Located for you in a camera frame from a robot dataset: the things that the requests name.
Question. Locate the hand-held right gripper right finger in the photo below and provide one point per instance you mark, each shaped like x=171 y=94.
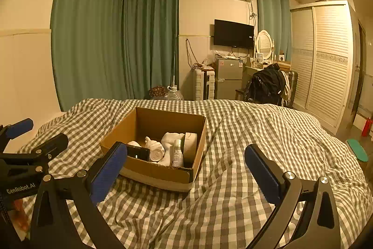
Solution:
x=262 y=173

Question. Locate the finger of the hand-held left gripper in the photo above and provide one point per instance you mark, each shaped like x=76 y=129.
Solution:
x=19 y=127
x=52 y=141

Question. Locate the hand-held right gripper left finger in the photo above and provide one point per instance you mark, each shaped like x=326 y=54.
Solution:
x=107 y=176

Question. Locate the black phone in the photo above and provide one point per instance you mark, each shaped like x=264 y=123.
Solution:
x=138 y=153

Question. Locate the brown cardboard box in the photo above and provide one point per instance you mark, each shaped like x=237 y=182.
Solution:
x=151 y=171

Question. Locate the small clear spray bottle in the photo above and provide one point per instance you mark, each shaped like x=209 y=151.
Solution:
x=177 y=157

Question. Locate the small beige paper box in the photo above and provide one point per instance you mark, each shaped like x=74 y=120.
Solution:
x=191 y=144

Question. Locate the person's left hand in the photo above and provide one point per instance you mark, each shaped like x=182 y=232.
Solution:
x=21 y=214

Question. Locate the grey checked blanket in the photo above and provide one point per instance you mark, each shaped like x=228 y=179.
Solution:
x=233 y=135

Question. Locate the dark suitcase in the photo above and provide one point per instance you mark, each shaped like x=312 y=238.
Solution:
x=292 y=88

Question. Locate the black jacket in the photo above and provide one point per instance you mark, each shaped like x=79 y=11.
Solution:
x=265 y=82

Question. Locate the brown patterned bag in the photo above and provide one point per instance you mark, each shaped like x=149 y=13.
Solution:
x=157 y=92

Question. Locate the green oval board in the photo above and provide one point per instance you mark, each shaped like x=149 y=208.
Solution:
x=357 y=149

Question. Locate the small silver fridge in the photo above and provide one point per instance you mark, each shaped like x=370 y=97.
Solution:
x=228 y=79

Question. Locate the dressing table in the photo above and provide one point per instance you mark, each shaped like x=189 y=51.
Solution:
x=249 y=71

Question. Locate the large clear water bottle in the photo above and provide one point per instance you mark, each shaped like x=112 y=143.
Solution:
x=174 y=94

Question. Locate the white ribbed suitcase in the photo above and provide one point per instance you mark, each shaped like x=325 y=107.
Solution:
x=201 y=84

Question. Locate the white flat box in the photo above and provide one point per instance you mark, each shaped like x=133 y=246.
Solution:
x=358 y=121

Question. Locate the wide green curtain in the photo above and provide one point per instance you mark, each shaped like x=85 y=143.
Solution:
x=87 y=33

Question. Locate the red fire extinguisher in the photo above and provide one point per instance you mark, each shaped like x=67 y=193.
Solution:
x=366 y=127

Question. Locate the clear plastic bag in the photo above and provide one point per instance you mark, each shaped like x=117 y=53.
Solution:
x=210 y=58

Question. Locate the white louvred wardrobe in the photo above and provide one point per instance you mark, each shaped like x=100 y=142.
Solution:
x=326 y=62

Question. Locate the white oval mirror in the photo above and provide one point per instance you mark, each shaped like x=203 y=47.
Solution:
x=263 y=43

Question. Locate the green window curtain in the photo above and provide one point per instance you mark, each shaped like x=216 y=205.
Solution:
x=151 y=33

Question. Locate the narrow teal curtain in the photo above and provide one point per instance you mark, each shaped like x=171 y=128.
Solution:
x=272 y=15

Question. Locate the black wall television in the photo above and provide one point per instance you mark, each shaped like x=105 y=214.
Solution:
x=233 y=33

